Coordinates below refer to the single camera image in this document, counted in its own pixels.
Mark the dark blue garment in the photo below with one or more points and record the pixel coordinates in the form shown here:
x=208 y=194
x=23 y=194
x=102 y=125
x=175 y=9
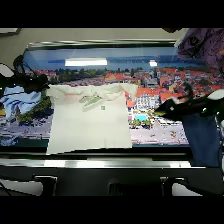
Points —
x=203 y=140

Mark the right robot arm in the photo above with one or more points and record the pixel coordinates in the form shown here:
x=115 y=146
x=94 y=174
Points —
x=203 y=106

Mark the silver frame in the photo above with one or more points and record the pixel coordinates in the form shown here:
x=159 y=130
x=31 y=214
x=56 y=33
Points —
x=110 y=164

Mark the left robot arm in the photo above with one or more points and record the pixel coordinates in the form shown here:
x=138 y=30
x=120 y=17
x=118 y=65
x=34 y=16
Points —
x=23 y=81

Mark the white T-shirt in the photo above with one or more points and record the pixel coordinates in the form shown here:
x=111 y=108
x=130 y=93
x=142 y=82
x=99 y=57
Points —
x=90 y=128

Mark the purple garment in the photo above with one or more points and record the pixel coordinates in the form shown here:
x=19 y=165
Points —
x=206 y=45

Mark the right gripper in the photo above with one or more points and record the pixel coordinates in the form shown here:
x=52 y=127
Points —
x=171 y=110

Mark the light blue garment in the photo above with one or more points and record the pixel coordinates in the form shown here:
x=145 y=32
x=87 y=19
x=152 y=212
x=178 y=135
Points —
x=20 y=100

